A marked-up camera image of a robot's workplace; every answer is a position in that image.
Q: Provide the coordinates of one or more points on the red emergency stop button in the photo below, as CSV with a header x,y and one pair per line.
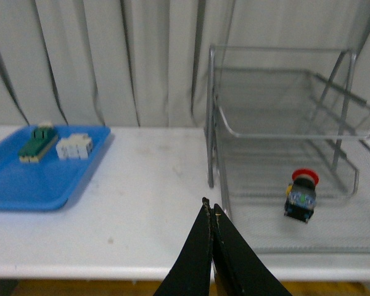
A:
x,y
301,195

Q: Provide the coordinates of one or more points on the white curtain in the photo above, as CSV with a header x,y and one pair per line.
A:
x,y
144,63

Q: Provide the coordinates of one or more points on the silver mesh letter rack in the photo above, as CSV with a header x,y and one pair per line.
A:
x,y
273,110

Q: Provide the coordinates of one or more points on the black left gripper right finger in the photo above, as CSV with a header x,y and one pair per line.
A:
x,y
238,270

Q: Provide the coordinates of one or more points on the green knife switch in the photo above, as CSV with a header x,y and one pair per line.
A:
x,y
42,139

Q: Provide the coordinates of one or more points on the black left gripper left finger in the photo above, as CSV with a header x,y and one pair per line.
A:
x,y
190,274

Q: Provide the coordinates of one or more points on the white terminal block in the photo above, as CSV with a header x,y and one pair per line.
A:
x,y
76,146

